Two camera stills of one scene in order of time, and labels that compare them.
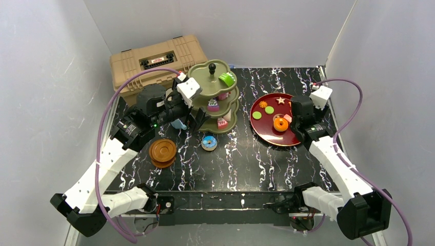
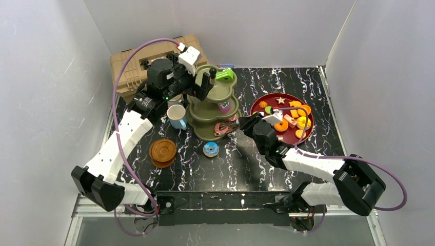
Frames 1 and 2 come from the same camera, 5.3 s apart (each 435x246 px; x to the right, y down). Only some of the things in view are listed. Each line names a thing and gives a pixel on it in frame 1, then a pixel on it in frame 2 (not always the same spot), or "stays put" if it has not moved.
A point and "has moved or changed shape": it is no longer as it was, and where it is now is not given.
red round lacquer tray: (271, 117) stays put
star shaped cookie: (280, 100) stays put
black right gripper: (296, 123) to (255, 125)
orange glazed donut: (280, 124) stays put
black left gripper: (190, 110) to (196, 86)
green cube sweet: (228, 78) has moved or changed shape
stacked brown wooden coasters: (162, 153) stays put
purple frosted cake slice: (213, 105) to (224, 107)
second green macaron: (269, 110) stays put
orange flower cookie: (263, 104) stays put
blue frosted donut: (209, 143) has moved or changed shape
